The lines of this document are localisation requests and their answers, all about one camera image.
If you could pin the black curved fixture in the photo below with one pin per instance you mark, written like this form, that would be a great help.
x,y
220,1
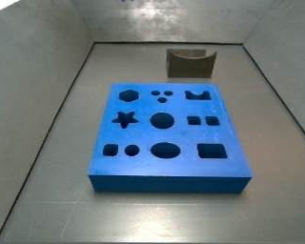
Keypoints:
x,y
189,63

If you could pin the blue shape sorter block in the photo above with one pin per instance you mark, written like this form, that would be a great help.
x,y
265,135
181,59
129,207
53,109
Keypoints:
x,y
166,141

